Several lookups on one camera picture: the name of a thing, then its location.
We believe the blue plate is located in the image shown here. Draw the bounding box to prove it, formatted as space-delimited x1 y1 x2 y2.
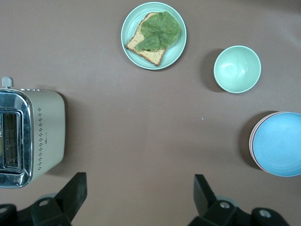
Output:
253 112 301 177

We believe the brown bread slice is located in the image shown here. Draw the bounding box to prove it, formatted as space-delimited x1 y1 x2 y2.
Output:
125 12 168 67

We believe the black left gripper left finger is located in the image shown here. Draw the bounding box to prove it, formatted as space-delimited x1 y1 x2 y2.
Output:
30 172 88 226

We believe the beige chrome toaster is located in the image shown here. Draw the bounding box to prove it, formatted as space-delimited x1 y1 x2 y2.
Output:
0 76 66 189

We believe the green bowl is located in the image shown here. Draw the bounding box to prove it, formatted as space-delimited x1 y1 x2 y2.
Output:
213 45 262 94

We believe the green plate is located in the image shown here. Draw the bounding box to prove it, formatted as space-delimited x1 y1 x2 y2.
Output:
120 1 188 71

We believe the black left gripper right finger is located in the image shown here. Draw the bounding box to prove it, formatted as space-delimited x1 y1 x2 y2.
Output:
189 174 253 226

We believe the green lettuce leaf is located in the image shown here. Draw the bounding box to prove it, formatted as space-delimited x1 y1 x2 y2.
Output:
135 11 182 52

